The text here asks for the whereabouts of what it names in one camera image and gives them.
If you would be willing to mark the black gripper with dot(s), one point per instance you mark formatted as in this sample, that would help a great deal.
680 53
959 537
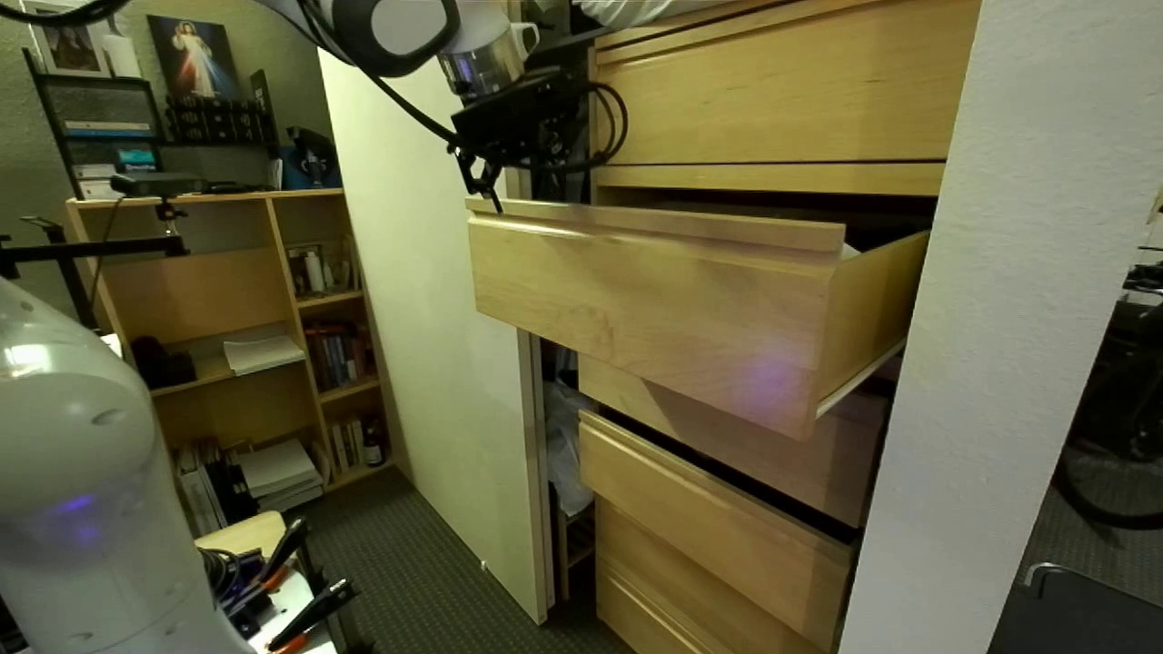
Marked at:
531 123

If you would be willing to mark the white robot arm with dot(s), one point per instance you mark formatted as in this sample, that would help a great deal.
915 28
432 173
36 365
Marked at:
490 65

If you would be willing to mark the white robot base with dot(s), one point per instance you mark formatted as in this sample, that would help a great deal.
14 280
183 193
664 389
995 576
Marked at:
97 554

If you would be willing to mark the light wood top drawer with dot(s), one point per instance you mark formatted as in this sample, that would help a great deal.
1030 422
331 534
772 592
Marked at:
792 95

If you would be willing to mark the light wood bottom drawer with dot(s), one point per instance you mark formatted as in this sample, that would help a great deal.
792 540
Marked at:
666 604

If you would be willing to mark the framed religious picture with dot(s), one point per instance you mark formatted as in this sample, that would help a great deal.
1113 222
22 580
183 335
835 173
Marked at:
195 61

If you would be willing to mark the wooden bookshelf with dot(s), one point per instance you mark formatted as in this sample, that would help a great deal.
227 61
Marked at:
257 345

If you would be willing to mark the pens on desk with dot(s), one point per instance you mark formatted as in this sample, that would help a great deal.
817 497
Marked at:
272 592

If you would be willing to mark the black metal wire shelf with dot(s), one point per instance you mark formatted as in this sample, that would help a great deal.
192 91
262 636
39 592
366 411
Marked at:
116 125

